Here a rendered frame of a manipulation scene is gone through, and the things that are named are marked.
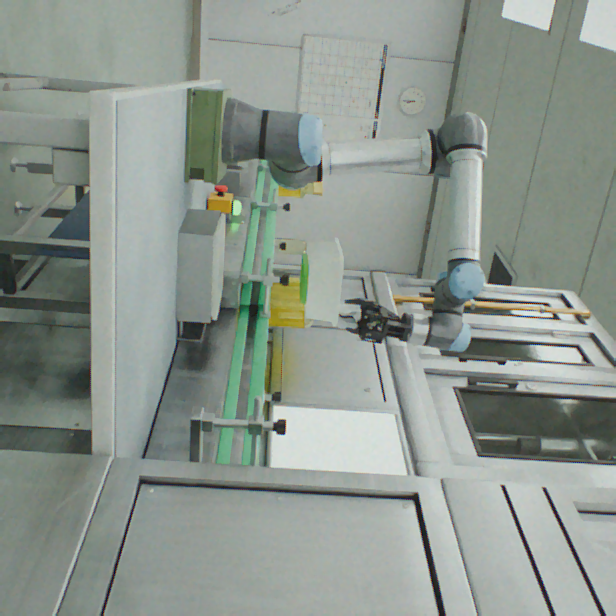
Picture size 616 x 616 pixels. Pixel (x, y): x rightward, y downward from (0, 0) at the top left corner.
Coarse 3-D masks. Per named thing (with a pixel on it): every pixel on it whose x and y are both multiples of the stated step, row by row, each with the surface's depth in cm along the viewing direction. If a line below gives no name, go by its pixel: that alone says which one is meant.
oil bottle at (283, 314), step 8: (272, 304) 199; (280, 304) 199; (288, 304) 200; (296, 304) 200; (272, 312) 197; (280, 312) 197; (288, 312) 197; (296, 312) 197; (304, 312) 197; (272, 320) 198; (280, 320) 198; (288, 320) 198; (296, 320) 198; (304, 320) 198; (312, 320) 199
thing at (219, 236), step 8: (224, 216) 170; (224, 224) 174; (216, 232) 160; (224, 232) 175; (216, 240) 159; (224, 240) 176; (216, 248) 159; (216, 256) 160; (216, 264) 161; (216, 272) 162; (216, 280) 162; (216, 288) 163; (216, 296) 164; (216, 304) 166; (216, 312) 167
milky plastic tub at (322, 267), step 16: (336, 240) 175; (304, 256) 172; (320, 256) 164; (336, 256) 163; (304, 272) 164; (320, 272) 162; (336, 272) 161; (304, 288) 165; (320, 288) 163; (336, 288) 162; (304, 304) 175; (320, 304) 164; (336, 304) 163; (336, 320) 164
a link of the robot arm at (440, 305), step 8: (440, 272) 178; (440, 280) 176; (440, 288) 172; (440, 296) 173; (440, 304) 174; (448, 304) 172; (456, 304) 170; (432, 312) 177; (440, 312) 174; (448, 312) 173; (456, 312) 173
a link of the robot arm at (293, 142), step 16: (272, 112) 165; (288, 112) 167; (272, 128) 163; (288, 128) 163; (304, 128) 164; (320, 128) 167; (272, 144) 164; (288, 144) 164; (304, 144) 164; (320, 144) 170; (272, 160) 169; (288, 160) 168; (304, 160) 167
